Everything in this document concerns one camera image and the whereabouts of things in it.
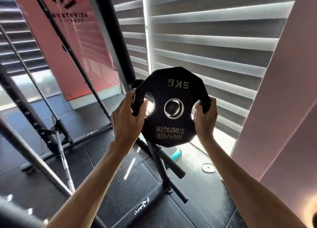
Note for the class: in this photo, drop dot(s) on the person's left hand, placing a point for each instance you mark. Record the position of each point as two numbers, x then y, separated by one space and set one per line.
125 125

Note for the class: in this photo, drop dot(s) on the person's left thumb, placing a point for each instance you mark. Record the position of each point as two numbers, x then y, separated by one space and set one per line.
142 110

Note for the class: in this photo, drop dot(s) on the wide striped window blind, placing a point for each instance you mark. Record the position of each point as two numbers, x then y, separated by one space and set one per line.
210 37

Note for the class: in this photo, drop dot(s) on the black squat rack frame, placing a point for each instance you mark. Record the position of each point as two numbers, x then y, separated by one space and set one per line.
29 116

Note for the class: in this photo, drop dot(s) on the red banner with black logo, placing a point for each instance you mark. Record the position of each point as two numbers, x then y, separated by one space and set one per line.
66 49

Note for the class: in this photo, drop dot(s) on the grey striped window blind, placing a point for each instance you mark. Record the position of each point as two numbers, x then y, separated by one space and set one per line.
17 37

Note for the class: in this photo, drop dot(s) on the black plate storage rack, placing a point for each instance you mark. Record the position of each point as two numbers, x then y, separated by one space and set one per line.
116 37

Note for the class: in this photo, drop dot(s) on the person's right hand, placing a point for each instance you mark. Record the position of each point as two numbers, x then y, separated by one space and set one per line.
205 125

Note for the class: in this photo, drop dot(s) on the teal object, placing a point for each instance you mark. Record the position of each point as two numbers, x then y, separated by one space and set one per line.
177 154

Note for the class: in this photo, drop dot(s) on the narrow striped window blind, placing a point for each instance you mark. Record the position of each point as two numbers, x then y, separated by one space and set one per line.
130 24

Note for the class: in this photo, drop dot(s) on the silver barbell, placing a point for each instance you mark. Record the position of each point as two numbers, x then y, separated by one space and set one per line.
65 161

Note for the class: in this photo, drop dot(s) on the black weight plate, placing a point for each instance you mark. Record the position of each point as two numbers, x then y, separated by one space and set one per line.
173 86

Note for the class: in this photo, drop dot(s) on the person's right thumb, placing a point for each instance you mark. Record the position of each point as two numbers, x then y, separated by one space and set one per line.
199 110

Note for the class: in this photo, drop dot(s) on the small silver disc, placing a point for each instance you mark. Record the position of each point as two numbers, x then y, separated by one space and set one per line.
208 167

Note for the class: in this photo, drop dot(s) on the person's right forearm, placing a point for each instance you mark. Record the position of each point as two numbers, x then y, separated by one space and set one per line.
242 185

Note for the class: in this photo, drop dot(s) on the person's left forearm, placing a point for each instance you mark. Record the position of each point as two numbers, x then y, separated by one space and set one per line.
96 185

